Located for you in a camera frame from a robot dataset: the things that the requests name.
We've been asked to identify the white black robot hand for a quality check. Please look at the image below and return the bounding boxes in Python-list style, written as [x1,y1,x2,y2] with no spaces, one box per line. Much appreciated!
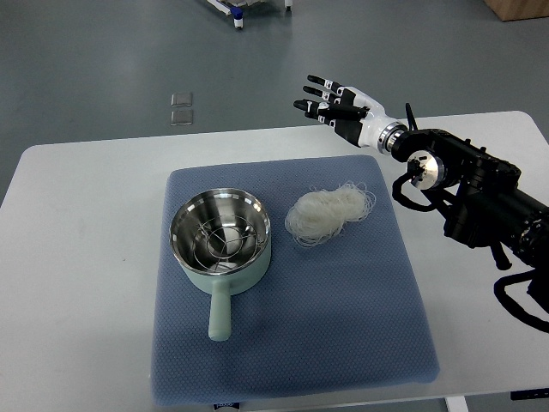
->
[293,75,408,154]

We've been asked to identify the white vermicelli bundle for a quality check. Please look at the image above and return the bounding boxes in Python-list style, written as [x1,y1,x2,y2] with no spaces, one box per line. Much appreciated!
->
[284,182,377,247]

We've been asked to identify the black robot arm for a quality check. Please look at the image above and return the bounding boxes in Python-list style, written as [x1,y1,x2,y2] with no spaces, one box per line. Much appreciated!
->
[388,108,548,270]

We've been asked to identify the mint green steel pot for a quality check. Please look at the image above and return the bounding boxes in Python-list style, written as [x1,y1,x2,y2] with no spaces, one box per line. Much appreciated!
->
[169,188,272,342]

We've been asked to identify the white blue cart leg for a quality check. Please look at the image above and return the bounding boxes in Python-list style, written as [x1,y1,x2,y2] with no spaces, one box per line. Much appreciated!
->
[207,0,247,30]

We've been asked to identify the lower metal floor plate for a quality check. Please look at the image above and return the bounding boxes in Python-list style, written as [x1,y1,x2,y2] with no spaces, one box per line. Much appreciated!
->
[171,109,194,126]

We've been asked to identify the metal floor plate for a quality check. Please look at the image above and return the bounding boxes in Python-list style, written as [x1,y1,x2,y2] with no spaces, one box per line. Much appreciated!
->
[171,92,193,107]
[171,109,194,126]

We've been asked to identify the upper metal floor plate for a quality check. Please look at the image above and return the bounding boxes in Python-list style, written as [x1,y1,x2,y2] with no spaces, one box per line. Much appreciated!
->
[171,92,193,107]

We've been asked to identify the cardboard box corner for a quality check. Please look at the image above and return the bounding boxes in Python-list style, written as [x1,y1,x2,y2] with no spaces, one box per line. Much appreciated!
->
[485,0,548,21]

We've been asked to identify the blue quilted mat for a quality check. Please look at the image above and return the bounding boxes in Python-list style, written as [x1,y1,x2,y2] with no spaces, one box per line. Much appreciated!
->
[151,154,439,406]

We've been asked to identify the white table leg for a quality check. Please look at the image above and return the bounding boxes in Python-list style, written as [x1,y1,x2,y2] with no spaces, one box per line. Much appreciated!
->
[445,396,469,412]

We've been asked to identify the wire steaming rack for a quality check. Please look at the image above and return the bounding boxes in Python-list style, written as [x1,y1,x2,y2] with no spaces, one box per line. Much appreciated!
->
[193,217,257,274]

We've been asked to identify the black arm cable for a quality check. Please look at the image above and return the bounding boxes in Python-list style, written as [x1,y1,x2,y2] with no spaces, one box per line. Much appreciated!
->
[492,269,549,334]

